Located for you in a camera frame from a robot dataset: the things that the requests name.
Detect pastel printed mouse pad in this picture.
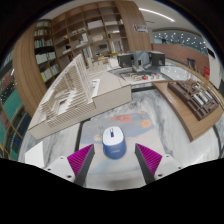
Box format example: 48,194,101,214
77,111,164,176

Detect wooden shelf unit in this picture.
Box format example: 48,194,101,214
33,0,153,84

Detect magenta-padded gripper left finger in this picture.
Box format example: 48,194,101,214
44,143,96,188

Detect red floor sign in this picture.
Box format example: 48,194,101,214
203,65,211,80

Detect flat white site model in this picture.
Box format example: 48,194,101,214
119,70,164,84

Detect white paper sheet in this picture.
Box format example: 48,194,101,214
24,140,46,169

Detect white wall poster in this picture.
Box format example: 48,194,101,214
133,23,149,34

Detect bookcase with coloured books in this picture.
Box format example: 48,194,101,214
0,49,33,161

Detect grey box building model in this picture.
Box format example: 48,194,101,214
116,50,167,69

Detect long ceiling light strip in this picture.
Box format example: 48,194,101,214
138,7,176,23

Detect white slatted architectural model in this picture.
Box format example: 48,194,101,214
27,53,133,141

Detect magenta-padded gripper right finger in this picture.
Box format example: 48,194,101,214
134,142,183,185

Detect white and blue computer mouse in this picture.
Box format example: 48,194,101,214
101,125,128,160

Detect brown building model on board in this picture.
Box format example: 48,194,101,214
152,79,224,143

